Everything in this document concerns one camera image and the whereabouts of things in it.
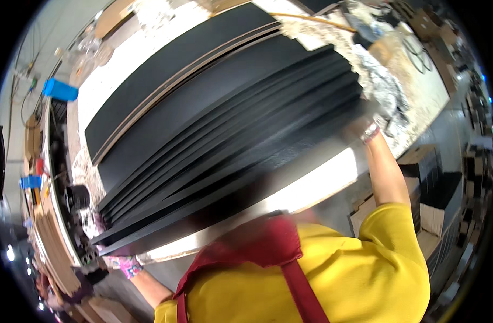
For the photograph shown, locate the person's body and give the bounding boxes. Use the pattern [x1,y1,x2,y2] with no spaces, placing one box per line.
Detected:
[154,202,431,323]

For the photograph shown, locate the cardboard cartons with black sheets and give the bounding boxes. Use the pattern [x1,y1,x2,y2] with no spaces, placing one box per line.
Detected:
[349,145,463,240]

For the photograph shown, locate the black round tool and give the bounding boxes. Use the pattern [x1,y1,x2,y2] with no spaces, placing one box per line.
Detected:
[64,184,91,213]

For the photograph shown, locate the black cable loops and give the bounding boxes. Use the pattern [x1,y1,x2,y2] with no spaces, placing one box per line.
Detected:
[403,33,434,74]

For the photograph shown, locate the thin wooden stick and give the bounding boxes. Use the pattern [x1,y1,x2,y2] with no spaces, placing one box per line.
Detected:
[268,12,359,34]

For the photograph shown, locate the large black board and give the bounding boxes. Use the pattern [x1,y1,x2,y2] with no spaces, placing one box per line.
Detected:
[84,2,282,160]

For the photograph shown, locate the clear plastic bags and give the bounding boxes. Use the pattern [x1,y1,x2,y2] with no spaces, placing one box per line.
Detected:
[71,32,114,69]

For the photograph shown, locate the stack of cardboard strips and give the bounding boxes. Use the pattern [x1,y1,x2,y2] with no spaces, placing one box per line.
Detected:
[33,210,82,299]

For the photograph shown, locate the person's right hand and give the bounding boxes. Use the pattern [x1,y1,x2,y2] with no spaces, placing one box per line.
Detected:
[343,106,382,145]

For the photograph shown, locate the person's left hand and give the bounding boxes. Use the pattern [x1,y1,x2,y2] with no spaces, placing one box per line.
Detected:
[98,254,144,280]

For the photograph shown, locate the small blue plastic box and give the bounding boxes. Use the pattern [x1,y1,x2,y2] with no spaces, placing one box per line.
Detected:
[20,175,43,190]

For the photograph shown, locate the cluttered storage shelves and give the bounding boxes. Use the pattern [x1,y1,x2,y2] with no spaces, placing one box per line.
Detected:
[457,69,493,251]

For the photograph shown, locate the stack of black sheets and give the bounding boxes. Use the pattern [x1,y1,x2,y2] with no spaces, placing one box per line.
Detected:
[89,44,365,257]

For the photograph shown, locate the blue plastic bin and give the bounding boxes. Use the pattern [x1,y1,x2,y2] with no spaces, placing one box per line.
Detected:
[42,78,80,102]

